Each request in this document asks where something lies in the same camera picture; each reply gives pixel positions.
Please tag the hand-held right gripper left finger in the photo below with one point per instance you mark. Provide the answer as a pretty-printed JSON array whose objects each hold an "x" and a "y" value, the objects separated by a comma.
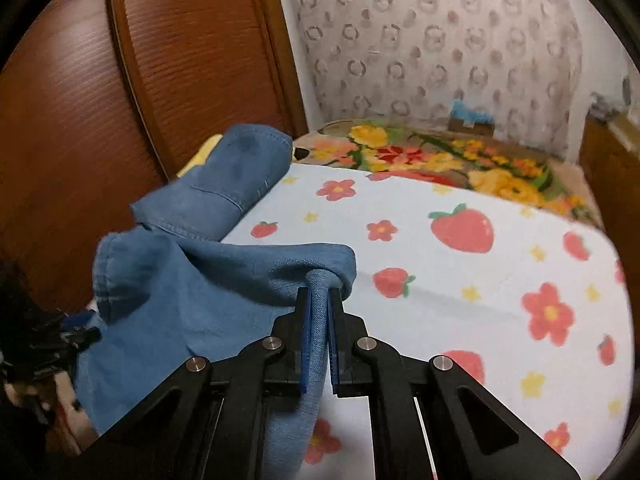
[{"x": 304, "y": 340}]

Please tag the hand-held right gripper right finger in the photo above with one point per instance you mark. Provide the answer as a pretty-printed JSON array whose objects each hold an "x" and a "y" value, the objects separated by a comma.
[{"x": 333, "y": 345}]

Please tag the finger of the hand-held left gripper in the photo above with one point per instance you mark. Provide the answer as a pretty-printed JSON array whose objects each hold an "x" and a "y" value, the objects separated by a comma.
[{"x": 80, "y": 331}]

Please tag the blue denim pants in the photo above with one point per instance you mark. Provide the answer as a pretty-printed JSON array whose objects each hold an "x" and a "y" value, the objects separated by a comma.
[{"x": 200, "y": 270}]

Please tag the strawberry and flower print bedsheet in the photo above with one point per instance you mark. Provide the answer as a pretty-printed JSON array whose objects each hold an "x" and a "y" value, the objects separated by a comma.
[{"x": 450, "y": 285}]

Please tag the green floral blanket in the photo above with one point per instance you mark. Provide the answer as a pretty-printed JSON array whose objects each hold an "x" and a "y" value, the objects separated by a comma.
[{"x": 450, "y": 155}]

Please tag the small cardboard box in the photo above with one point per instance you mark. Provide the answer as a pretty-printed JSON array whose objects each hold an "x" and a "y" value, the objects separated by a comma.
[{"x": 472, "y": 129}]

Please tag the blue fluffy cloth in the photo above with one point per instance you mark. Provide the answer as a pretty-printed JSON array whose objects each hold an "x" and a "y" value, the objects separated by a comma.
[{"x": 467, "y": 111}]

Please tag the wooden wardrobe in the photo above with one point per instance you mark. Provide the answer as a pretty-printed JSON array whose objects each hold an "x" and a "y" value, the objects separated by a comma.
[{"x": 150, "y": 60}]

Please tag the wooden dresser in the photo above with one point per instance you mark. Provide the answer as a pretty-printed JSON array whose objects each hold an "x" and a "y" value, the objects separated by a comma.
[{"x": 610, "y": 175}]

